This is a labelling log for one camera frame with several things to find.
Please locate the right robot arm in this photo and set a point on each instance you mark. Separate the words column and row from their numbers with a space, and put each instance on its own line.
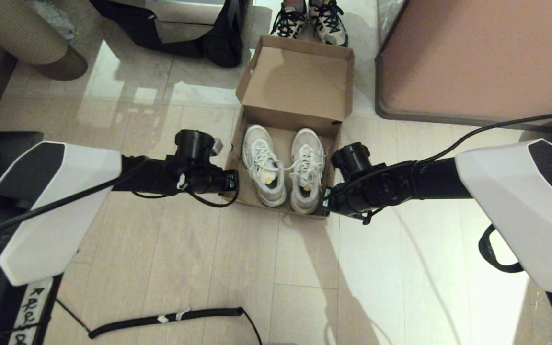
column 511, row 191

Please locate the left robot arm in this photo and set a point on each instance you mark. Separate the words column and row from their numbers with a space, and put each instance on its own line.
column 60, row 201

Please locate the brown cardboard shoebox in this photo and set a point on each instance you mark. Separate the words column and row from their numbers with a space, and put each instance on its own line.
column 283, row 139

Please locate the brown cardboard shoebox lid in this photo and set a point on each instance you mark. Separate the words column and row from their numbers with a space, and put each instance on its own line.
column 295, row 81

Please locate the white lace-up sneaker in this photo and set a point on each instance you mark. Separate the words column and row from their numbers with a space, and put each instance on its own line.
column 306, row 189
column 269, row 184

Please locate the white sneaker with black laces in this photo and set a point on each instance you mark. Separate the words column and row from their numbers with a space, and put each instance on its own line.
column 289, row 21
column 329, row 24

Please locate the black and silver machine base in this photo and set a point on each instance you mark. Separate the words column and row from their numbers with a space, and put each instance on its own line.
column 180, row 28

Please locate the grey crumpled plastic bag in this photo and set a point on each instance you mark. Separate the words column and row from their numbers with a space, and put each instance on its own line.
column 55, row 19

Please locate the beige ribbed round stool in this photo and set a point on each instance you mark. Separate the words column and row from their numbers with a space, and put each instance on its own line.
column 17, row 33

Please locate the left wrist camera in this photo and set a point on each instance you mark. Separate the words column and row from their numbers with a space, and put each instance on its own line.
column 217, row 146

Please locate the pink bench with grey frame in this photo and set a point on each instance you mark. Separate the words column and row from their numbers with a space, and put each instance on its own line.
column 487, row 52

